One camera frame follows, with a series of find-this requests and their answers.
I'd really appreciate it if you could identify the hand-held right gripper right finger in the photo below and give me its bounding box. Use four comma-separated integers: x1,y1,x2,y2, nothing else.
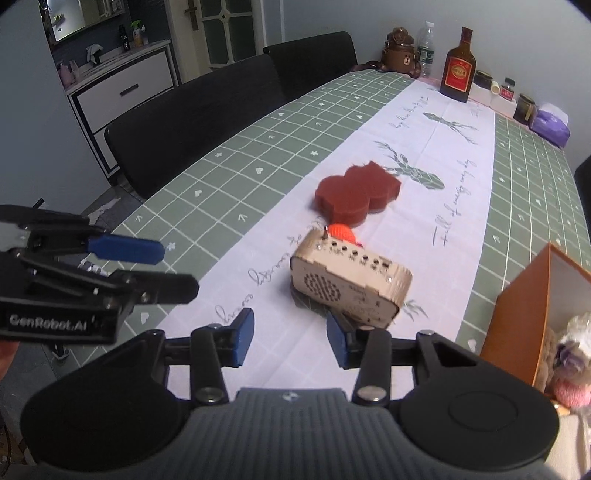
325,314,485,407

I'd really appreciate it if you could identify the brown liquor bottle red label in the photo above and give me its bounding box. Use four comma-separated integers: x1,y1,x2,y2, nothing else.
438,26,476,103

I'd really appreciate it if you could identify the red-brown flower-shaped sponge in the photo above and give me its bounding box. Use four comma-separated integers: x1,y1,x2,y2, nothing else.
315,161,402,227

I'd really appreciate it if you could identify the white printed table runner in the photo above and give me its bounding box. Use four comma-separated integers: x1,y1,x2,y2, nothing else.
168,76,497,393

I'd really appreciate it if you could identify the white drawer cabinet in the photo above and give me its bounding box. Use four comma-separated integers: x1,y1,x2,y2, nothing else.
65,39,181,178

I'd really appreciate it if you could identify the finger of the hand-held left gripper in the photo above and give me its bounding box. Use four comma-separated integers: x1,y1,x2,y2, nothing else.
0,205,166,265
25,263,200,308

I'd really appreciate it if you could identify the orange cardboard box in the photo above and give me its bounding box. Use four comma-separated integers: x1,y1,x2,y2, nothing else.
480,243,591,478

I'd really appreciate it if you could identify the white rectangular box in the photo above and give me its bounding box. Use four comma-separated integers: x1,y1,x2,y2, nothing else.
470,83,520,120

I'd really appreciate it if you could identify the clear plastic water bottle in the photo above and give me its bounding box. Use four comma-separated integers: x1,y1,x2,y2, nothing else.
417,21,437,79

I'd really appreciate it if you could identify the wooden radio box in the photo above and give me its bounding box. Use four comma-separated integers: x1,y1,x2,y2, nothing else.
290,228,413,329

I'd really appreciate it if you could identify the grey beige towel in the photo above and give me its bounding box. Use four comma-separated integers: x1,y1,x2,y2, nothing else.
556,339,591,370

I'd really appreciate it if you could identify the dark jar with lid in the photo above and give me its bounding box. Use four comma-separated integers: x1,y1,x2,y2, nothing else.
513,93,536,126

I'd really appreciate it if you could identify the pink crochet toy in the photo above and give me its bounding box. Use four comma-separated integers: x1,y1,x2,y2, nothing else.
551,364,591,409

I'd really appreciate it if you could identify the black chair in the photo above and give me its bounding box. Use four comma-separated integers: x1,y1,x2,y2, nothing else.
104,53,287,200
263,31,358,103
575,154,591,195

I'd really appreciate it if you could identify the purple tissue pack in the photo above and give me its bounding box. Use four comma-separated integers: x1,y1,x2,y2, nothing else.
530,102,572,148

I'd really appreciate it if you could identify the person's left hand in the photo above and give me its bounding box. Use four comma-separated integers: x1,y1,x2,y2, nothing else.
0,342,20,385

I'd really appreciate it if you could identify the brown plush toy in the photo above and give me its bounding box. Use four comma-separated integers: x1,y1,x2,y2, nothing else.
538,328,561,393

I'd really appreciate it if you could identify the glass panel door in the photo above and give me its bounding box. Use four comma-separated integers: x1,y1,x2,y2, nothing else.
165,0,278,86

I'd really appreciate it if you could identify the wall mirror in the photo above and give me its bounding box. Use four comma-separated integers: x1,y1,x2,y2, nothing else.
44,0,130,44

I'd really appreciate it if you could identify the brown bear-shaped bottle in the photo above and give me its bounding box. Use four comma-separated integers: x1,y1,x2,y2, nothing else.
379,28,422,77

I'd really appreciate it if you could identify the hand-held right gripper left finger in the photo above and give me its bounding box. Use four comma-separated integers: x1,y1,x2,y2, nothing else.
111,308,256,407

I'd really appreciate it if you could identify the green checked tablecloth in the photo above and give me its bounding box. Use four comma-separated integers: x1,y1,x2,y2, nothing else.
51,69,591,370

